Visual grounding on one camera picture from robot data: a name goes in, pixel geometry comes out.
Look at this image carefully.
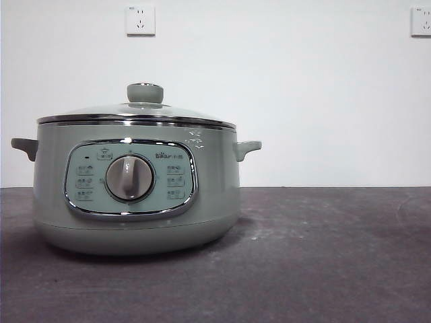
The grey-green electric cooking pot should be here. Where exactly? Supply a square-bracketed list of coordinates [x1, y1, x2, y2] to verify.
[9, 120, 263, 258]

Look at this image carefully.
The white wall socket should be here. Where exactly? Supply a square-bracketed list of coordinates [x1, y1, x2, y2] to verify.
[127, 5, 156, 37]
[410, 5, 431, 38]

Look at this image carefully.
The glass lid with grey-green knob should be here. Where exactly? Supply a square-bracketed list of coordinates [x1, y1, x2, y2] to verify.
[36, 82, 236, 131]

